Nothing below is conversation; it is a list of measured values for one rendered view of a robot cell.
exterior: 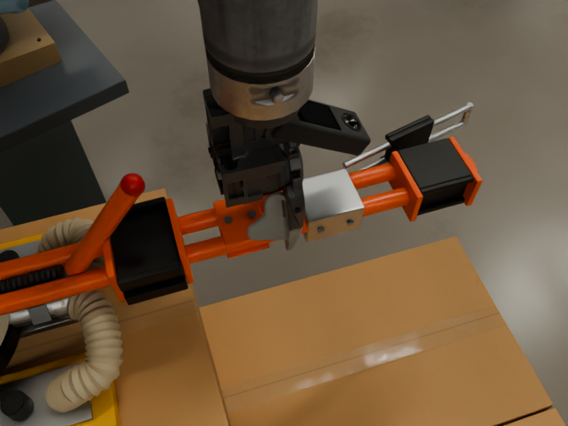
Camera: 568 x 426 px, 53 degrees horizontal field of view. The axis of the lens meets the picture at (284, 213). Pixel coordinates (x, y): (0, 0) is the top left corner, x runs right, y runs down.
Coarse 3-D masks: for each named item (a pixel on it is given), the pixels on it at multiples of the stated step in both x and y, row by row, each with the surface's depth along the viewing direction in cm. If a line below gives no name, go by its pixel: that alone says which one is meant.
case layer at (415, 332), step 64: (384, 256) 125; (448, 256) 125; (256, 320) 116; (320, 320) 116; (384, 320) 116; (448, 320) 116; (256, 384) 109; (320, 384) 109; (384, 384) 109; (448, 384) 109; (512, 384) 109
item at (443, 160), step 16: (432, 144) 69; (448, 144) 69; (400, 160) 68; (416, 160) 68; (432, 160) 68; (448, 160) 68; (464, 160) 68; (400, 176) 68; (416, 176) 66; (432, 176) 66; (448, 176) 66; (464, 176) 66; (416, 192) 65; (432, 192) 66; (448, 192) 68; (464, 192) 69; (416, 208) 66; (432, 208) 69
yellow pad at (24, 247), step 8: (16, 240) 77; (24, 240) 77; (32, 240) 77; (0, 248) 77; (8, 248) 76; (16, 248) 76; (24, 248) 76; (32, 248) 76; (0, 256) 72; (8, 256) 72; (16, 256) 73; (24, 256) 75
